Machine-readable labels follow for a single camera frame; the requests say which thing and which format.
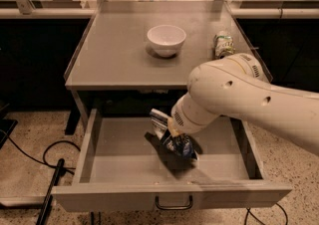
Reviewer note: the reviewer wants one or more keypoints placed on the grey open drawer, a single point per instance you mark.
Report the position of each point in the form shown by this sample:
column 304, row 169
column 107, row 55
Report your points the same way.
column 123, row 166

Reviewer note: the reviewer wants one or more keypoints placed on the blue chip bag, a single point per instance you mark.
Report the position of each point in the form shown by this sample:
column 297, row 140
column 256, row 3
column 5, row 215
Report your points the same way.
column 180, row 145

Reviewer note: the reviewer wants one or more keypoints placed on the grey cabinet table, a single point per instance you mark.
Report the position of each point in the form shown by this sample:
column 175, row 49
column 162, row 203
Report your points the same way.
column 114, row 53

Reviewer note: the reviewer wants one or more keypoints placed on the green soda can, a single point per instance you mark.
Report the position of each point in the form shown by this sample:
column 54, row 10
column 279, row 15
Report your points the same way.
column 223, row 45

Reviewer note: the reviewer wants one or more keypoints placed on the black pole on floor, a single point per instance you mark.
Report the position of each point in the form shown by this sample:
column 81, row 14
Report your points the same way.
column 46, row 205

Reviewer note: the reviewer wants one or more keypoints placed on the white ceramic bowl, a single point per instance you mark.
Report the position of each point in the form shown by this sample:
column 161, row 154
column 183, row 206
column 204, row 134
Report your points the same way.
column 166, row 40

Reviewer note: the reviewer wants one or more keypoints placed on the black object far left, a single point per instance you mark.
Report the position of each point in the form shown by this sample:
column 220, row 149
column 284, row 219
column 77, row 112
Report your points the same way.
column 6, row 124

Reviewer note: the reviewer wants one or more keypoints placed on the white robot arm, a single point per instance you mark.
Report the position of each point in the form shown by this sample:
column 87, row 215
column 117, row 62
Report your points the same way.
column 235, row 86

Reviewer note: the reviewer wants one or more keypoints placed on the black drawer handle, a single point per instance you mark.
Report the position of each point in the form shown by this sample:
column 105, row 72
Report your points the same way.
column 174, row 204

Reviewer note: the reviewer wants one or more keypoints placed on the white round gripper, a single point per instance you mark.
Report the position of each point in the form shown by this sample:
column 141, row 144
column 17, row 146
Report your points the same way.
column 180, row 115

